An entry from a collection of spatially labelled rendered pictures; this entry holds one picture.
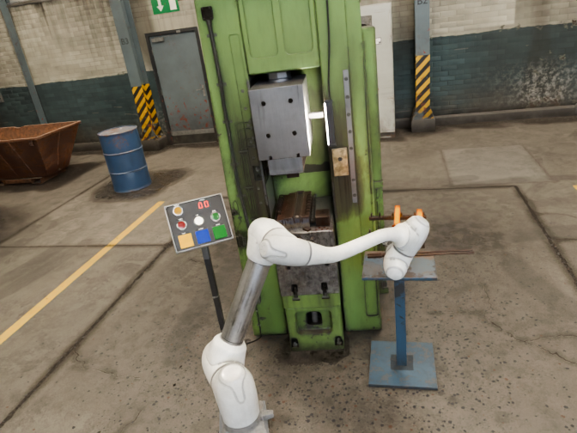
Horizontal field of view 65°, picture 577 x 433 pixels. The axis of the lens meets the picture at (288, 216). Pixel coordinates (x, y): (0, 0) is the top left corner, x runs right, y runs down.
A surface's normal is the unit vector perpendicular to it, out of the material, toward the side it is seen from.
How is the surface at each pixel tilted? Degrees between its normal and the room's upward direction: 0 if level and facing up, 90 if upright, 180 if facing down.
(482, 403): 0
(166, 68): 90
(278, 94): 90
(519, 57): 90
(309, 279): 90
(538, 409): 0
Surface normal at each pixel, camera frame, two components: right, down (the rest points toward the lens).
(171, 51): -0.21, 0.42
